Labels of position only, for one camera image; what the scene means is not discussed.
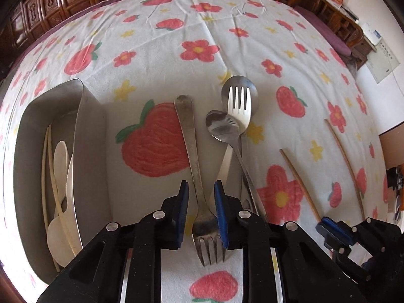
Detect carved wooden armchair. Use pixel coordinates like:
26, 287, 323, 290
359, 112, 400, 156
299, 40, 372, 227
262, 0, 363, 59

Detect clear plastic bag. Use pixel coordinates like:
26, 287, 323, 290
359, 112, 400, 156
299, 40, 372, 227
345, 56, 359, 77

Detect white desktop device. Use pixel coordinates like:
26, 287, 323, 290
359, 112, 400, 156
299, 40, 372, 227
361, 22, 384, 46

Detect brown wooden chopstick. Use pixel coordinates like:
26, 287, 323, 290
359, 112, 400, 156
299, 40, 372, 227
325, 119, 366, 218
280, 149, 322, 223

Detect white wall panel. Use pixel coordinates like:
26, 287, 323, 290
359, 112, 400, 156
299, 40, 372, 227
366, 39, 399, 84

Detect large steel spoon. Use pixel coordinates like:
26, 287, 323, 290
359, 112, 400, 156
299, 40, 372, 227
221, 76, 260, 210

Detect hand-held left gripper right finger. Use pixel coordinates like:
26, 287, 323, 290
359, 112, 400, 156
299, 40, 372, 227
214, 180, 359, 303

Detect dull steel fork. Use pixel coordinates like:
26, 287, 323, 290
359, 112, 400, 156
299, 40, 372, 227
174, 95, 226, 267

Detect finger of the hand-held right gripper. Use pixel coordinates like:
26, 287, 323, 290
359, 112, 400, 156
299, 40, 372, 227
325, 243, 376, 282
316, 217, 356, 247

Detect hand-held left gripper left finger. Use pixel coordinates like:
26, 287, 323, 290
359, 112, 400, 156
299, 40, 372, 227
36, 180, 190, 303

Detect purple armchair cushion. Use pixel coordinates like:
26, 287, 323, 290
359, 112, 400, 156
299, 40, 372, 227
293, 5, 352, 57

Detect rectangular metal container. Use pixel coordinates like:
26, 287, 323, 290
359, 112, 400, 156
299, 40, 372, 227
13, 79, 114, 286

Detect shiny silver fork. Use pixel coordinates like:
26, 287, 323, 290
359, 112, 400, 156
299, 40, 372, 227
207, 86, 252, 206

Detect small steel spoon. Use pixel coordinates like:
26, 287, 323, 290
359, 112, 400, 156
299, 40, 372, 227
206, 110, 269, 221

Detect strawberry flower print tablecloth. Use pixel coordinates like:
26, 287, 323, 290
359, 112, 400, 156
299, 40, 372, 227
0, 0, 390, 303

